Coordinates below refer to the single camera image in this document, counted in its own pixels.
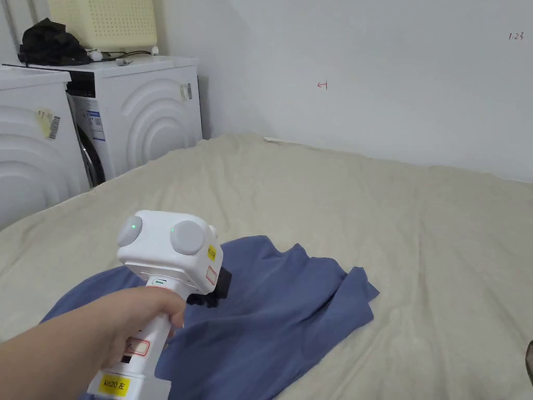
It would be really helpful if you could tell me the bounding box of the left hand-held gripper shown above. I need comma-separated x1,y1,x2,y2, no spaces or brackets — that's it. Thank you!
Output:
85,210,232,400

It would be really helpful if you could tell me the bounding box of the blue shirt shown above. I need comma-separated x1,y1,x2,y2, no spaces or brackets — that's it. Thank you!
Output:
39,235,381,400

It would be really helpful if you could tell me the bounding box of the person's left hand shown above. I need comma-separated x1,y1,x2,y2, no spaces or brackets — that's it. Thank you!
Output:
82,286,187,372

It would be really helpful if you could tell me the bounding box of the white washing machine with basket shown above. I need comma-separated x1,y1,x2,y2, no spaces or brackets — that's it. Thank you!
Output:
18,0,204,189

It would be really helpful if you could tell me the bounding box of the bed with beige sheet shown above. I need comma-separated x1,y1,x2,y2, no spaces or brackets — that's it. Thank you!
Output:
0,133,533,400

